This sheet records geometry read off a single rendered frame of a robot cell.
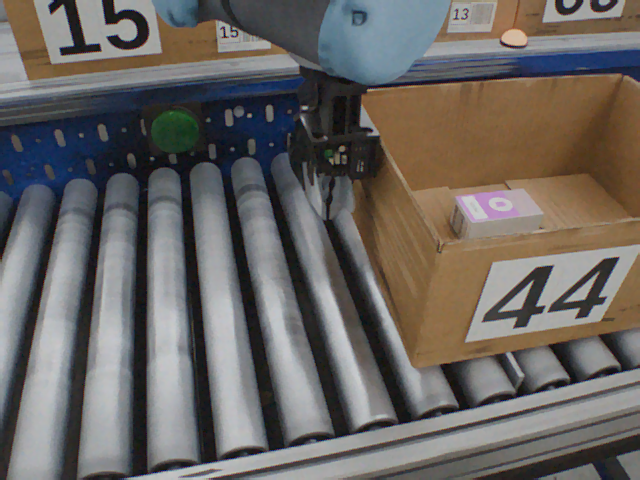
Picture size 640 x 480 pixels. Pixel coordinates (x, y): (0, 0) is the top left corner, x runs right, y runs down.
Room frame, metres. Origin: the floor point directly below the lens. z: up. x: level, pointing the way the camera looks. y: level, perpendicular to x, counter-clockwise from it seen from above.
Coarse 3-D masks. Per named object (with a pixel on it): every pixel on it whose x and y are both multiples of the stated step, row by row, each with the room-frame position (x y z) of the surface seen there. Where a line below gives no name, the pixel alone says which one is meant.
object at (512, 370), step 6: (498, 354) 0.36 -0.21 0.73; (504, 354) 0.35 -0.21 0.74; (510, 354) 0.35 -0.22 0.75; (498, 360) 0.35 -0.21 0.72; (504, 360) 0.35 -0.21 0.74; (510, 360) 0.34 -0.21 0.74; (504, 366) 0.34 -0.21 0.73; (510, 366) 0.34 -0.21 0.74; (516, 366) 0.33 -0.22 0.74; (510, 372) 0.33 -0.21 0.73; (516, 372) 0.32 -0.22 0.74; (510, 378) 0.33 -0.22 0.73; (516, 378) 0.32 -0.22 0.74; (522, 378) 0.32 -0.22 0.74; (516, 384) 0.32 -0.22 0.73; (516, 390) 0.32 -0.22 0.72
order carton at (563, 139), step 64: (384, 128) 0.62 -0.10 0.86; (448, 128) 0.63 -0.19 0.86; (512, 128) 0.65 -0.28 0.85; (576, 128) 0.67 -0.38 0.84; (384, 192) 0.46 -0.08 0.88; (448, 192) 0.62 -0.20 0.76; (576, 192) 0.63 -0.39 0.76; (384, 256) 0.44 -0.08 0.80; (448, 256) 0.33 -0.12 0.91; (512, 256) 0.34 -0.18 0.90; (448, 320) 0.33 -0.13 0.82
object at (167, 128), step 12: (156, 120) 0.70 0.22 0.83; (168, 120) 0.70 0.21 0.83; (180, 120) 0.70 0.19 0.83; (192, 120) 0.71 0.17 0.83; (156, 132) 0.69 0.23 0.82; (168, 132) 0.70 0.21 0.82; (180, 132) 0.70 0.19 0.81; (192, 132) 0.70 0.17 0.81; (168, 144) 0.70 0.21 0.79; (180, 144) 0.70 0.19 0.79; (192, 144) 0.71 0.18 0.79
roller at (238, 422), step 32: (192, 192) 0.65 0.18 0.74; (224, 224) 0.57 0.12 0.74; (224, 256) 0.50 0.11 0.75; (224, 288) 0.44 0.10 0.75; (224, 320) 0.39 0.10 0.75; (224, 352) 0.35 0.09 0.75; (224, 384) 0.31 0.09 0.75; (256, 384) 0.32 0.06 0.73; (224, 416) 0.27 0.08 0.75; (256, 416) 0.28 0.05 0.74; (224, 448) 0.24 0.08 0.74; (256, 448) 0.25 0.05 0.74
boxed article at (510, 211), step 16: (496, 192) 0.57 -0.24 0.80; (512, 192) 0.57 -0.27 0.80; (464, 208) 0.53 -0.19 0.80; (480, 208) 0.53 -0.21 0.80; (496, 208) 0.53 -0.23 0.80; (512, 208) 0.53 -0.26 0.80; (528, 208) 0.53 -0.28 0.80; (464, 224) 0.52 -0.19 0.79; (480, 224) 0.51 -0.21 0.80; (496, 224) 0.51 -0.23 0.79; (512, 224) 0.51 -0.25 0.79; (528, 224) 0.52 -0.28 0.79
